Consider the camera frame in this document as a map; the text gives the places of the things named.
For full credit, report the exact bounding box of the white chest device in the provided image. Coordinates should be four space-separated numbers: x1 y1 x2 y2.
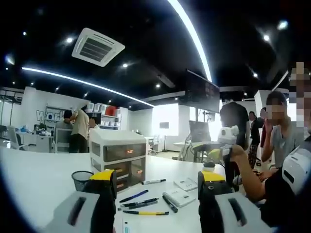
281 145 311 197

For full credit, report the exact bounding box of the person's right hand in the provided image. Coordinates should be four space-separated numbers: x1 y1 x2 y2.
225 145 245 169

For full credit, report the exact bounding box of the black clip pen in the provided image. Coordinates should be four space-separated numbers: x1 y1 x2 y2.
120 197 159 208

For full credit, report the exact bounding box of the wall shelf with boxes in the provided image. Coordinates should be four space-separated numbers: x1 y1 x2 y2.
85 102 122 130

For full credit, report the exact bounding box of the ceiling light strip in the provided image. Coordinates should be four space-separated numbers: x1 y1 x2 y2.
21 67 156 108
167 0 213 83

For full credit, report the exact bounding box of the white office chair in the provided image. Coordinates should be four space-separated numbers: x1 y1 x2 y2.
6 125 29 151

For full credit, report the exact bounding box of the dark grey pen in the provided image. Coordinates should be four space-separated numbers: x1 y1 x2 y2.
117 200 159 211

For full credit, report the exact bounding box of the ceiling air conditioner unit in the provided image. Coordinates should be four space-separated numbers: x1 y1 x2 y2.
71 27 126 68

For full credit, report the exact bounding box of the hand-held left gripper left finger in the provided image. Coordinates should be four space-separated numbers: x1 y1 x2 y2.
44 169 118 233

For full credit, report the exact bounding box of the white background desk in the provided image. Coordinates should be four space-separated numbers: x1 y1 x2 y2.
17 132 55 153

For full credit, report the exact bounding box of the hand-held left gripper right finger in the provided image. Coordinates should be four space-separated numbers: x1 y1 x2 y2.
197 170 271 233

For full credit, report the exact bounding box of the person's black shirt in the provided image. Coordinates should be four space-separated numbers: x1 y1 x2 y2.
259 135 311 233

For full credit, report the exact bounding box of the yellow and black pen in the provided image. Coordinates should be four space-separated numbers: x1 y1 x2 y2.
122 210 170 216

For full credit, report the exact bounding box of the white plastic drawer unit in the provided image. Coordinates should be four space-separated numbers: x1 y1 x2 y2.
89 128 147 193

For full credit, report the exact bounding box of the standing grey screen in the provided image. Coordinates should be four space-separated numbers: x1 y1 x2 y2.
188 120 212 144

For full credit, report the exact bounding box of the hanging black monitor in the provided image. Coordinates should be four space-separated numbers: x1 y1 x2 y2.
185 68 221 114

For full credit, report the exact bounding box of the black mesh pen cup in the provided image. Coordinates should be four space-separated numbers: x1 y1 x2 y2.
71 170 94 192

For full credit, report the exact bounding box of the blue pen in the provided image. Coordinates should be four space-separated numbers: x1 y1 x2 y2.
119 189 149 203

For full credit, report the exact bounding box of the white marker pen black cap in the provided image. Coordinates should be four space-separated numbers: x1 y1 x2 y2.
141 179 167 185

